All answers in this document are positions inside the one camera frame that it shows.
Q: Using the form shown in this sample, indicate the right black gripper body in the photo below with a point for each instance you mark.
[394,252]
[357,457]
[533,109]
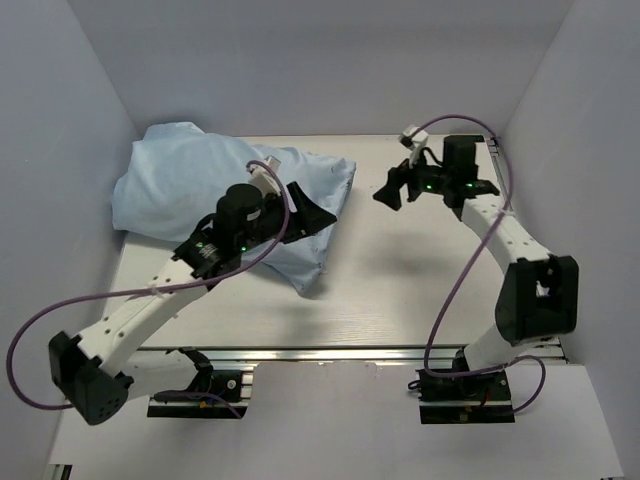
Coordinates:
[423,178]

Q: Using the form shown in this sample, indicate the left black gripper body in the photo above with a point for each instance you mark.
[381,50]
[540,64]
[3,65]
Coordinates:
[271,216]

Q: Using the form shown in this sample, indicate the light blue pillowcase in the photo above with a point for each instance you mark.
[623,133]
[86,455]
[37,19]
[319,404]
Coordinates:
[177,174]

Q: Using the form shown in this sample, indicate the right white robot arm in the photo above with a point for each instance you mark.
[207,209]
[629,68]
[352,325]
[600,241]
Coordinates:
[538,298]

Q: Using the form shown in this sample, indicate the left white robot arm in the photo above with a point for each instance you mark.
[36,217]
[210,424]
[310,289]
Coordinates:
[101,368]

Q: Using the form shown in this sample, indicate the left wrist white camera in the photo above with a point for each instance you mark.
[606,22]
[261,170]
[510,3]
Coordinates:
[261,178]

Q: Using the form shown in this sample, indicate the wrist white camera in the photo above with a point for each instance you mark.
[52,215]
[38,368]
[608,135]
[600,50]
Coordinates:
[415,140]
[261,178]

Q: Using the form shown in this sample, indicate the right aluminium side rail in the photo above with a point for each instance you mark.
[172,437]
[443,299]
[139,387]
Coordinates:
[494,151]

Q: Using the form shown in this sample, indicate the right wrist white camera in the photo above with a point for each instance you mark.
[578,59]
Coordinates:
[415,140]

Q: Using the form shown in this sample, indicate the aluminium front rail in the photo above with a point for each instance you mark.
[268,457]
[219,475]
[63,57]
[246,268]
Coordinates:
[439,357]

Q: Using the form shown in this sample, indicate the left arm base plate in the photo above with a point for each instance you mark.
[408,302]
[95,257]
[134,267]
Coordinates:
[224,396]

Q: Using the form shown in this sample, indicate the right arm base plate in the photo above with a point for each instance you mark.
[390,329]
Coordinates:
[484,399]

